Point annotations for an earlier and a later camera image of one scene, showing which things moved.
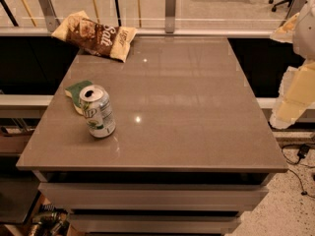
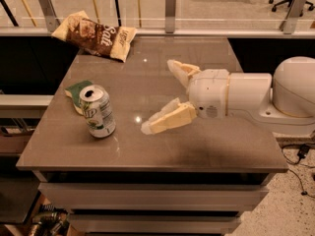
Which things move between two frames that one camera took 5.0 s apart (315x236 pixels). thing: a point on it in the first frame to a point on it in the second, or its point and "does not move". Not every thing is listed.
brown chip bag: [92, 36] does not move
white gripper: [305, 33] to [209, 92]
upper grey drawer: [156, 197] does not move
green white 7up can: [96, 106] does not move
